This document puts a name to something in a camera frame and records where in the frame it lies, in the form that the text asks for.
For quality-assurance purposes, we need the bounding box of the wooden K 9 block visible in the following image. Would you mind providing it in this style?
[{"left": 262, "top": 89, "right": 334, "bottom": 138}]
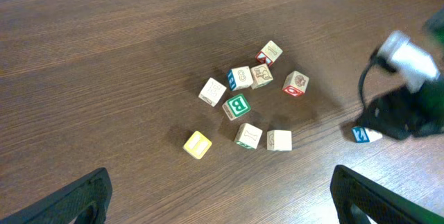
[{"left": 255, "top": 40, "right": 283, "bottom": 67}]

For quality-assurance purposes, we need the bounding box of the wooden red I block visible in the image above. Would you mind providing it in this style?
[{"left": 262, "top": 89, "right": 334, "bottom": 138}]
[{"left": 282, "top": 71, "right": 309, "bottom": 97}]

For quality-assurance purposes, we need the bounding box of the wooden block green edge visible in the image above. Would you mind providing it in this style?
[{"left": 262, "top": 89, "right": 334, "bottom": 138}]
[{"left": 250, "top": 64, "right": 273, "bottom": 89}]

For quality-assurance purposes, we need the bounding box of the wooden E block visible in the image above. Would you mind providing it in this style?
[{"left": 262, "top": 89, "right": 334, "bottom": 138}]
[{"left": 198, "top": 78, "right": 226, "bottom": 107}]

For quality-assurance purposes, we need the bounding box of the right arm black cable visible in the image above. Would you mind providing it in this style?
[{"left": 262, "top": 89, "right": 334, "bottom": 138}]
[{"left": 357, "top": 49, "right": 389, "bottom": 109}]

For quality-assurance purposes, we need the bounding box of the wooden D block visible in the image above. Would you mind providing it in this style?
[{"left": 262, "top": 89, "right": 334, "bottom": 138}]
[{"left": 352, "top": 126, "right": 383, "bottom": 143}]

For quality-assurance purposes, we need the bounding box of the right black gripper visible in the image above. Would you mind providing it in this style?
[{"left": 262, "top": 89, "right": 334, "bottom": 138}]
[{"left": 357, "top": 78, "right": 443, "bottom": 140}]

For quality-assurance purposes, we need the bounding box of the yellow letter block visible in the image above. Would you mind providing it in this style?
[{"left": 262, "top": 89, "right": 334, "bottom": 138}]
[{"left": 183, "top": 131, "right": 212, "bottom": 160}]

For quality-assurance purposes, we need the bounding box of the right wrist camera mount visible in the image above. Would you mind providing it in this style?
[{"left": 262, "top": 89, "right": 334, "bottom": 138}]
[{"left": 377, "top": 31, "right": 441, "bottom": 93}]

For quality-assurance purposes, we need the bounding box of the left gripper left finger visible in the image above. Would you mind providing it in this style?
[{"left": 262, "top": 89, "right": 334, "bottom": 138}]
[{"left": 1, "top": 167, "right": 112, "bottom": 224}]

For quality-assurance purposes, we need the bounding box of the green B block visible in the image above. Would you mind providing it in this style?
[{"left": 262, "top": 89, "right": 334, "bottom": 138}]
[{"left": 222, "top": 94, "right": 251, "bottom": 121}]

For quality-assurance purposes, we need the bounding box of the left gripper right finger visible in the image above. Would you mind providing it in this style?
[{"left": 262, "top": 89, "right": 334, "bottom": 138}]
[{"left": 330, "top": 165, "right": 443, "bottom": 224}]

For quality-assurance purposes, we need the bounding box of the wooden dog block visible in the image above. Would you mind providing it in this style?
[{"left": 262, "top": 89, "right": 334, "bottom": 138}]
[{"left": 267, "top": 130, "right": 292, "bottom": 151}]

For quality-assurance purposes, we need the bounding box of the wooden 8 block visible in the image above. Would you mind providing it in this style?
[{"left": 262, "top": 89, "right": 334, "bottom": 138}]
[{"left": 227, "top": 66, "right": 253, "bottom": 91}]

